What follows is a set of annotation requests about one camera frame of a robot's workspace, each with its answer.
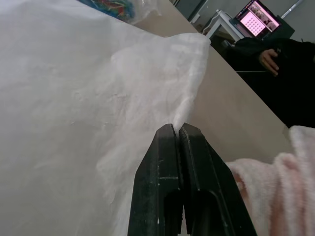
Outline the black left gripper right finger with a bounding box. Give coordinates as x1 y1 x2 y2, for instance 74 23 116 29
179 122 258 236

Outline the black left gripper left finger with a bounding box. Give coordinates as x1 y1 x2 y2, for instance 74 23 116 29
127 123 184 236

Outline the white drawstring bag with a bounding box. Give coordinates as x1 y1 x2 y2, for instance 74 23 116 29
0 0 212 236

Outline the pink fluffy towel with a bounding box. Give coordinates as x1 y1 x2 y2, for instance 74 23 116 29
225 125 315 236

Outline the clear bag with colourful items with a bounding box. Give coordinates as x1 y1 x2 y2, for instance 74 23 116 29
78 0 163 25

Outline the person's bare hand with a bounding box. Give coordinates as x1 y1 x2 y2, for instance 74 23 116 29
258 48 280 77

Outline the person in black clothes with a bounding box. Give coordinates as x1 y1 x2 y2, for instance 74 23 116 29
222 36 315 128

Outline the white side table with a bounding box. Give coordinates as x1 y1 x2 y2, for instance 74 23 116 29
202 9 246 42

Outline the laptop with pink screen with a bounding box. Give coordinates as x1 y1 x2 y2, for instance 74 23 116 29
230 0 281 40

